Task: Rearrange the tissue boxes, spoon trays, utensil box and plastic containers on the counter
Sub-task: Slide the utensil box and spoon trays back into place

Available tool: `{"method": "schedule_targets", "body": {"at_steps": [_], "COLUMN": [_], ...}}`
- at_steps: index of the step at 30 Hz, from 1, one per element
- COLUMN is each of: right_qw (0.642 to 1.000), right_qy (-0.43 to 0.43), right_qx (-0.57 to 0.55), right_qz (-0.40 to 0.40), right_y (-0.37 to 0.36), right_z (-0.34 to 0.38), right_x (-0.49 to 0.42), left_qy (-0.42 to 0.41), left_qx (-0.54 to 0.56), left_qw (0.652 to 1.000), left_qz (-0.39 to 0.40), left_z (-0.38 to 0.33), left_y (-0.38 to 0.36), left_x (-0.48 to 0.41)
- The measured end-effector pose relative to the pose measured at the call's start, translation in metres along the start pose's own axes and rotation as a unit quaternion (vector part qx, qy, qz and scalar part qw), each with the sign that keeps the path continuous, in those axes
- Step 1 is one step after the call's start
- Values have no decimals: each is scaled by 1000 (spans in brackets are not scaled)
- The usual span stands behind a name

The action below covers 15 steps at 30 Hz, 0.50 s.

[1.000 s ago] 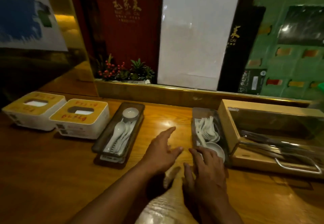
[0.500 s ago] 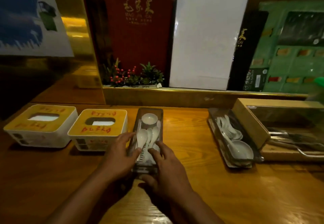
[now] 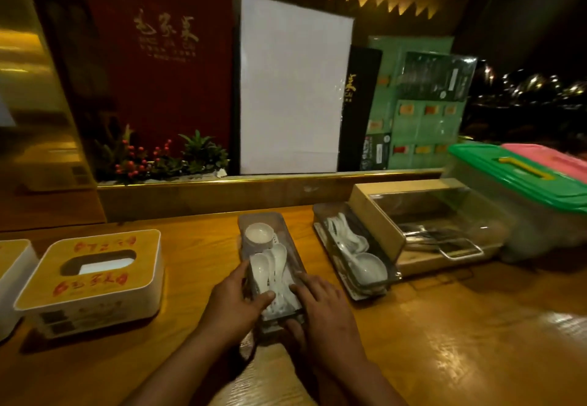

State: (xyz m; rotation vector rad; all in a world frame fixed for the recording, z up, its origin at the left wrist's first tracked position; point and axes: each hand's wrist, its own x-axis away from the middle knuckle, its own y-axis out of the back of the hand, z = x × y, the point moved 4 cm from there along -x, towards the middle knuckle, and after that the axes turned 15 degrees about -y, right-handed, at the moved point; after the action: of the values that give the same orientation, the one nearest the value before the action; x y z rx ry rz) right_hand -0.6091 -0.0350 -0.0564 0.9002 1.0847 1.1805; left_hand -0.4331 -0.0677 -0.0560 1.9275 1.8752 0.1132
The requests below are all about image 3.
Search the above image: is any small dark label card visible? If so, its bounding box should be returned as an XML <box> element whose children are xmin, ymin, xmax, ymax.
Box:
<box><xmin>360</xmin><ymin>134</ymin><xmax>391</xmax><ymax>171</ymax></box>

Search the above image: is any person's left forearm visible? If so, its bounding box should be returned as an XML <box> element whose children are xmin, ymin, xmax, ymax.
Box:
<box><xmin>121</xmin><ymin>325</ymin><xmax>230</xmax><ymax>406</ymax></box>

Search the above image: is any pile of metal serving spoons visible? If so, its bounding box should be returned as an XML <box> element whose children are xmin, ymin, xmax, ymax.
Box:
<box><xmin>399</xmin><ymin>222</ymin><xmax>482</xmax><ymax>260</ymax></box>

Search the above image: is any gold mirror panel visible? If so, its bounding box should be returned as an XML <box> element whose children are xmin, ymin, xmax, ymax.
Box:
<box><xmin>0</xmin><ymin>0</ymin><xmax>107</xmax><ymax>232</ymax></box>

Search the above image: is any person's right hand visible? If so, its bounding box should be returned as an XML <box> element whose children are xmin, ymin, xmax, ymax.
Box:
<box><xmin>282</xmin><ymin>272</ymin><xmax>367</xmax><ymax>377</ymax></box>

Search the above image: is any person's left hand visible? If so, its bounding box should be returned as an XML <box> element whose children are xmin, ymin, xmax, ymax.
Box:
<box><xmin>194</xmin><ymin>261</ymin><xmax>276</xmax><ymax>352</ymax></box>

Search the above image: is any green drinks menu board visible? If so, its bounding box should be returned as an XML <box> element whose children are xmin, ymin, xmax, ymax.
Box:
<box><xmin>364</xmin><ymin>35</ymin><xmax>464</xmax><ymax>171</ymax></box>

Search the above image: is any white laminated board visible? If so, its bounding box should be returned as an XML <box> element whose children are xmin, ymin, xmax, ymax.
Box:
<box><xmin>239</xmin><ymin>0</ymin><xmax>355</xmax><ymax>175</ymax></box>

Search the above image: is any small white ceramic bowl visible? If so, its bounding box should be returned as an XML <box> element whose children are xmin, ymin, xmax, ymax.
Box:
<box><xmin>243</xmin><ymin>222</ymin><xmax>276</xmax><ymax>246</ymax></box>

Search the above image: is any artificial plant with red berries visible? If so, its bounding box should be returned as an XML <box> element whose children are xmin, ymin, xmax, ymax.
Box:
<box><xmin>94</xmin><ymin>124</ymin><xmax>230</xmax><ymax>187</ymax></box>

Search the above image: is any black menu book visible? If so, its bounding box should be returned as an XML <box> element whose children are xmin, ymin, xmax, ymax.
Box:
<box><xmin>337</xmin><ymin>45</ymin><xmax>384</xmax><ymax>173</ymax></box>

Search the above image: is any pink lid plastic container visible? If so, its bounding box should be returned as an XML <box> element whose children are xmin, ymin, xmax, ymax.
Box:
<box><xmin>500</xmin><ymin>143</ymin><xmax>587</xmax><ymax>187</ymax></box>

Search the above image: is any wooden cutlery box clear lid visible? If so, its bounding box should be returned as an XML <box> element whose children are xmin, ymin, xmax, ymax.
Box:
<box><xmin>348</xmin><ymin>177</ymin><xmax>514</xmax><ymax>278</ymax></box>

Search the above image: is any gold-trimmed wooden counter ledge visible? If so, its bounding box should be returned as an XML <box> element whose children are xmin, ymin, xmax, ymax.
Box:
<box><xmin>96</xmin><ymin>168</ymin><xmax>446</xmax><ymax>224</ymax></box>

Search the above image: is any green lid plastic container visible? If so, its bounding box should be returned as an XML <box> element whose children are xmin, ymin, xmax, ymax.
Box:
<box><xmin>442</xmin><ymin>143</ymin><xmax>587</xmax><ymax>264</ymax></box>

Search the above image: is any yellow-top white tissue box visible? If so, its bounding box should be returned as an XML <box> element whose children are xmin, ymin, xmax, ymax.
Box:
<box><xmin>13</xmin><ymin>229</ymin><xmax>165</xmax><ymax>340</ymax></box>
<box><xmin>0</xmin><ymin>238</ymin><xmax>40</xmax><ymax>342</ymax></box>

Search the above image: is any red menu book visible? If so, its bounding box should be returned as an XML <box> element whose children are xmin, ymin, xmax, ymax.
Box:
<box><xmin>78</xmin><ymin>0</ymin><xmax>234</xmax><ymax>163</ymax></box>

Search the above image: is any dark laminated menu card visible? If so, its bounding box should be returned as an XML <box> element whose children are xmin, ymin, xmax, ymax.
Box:
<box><xmin>399</xmin><ymin>51</ymin><xmax>479</xmax><ymax>102</ymax></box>

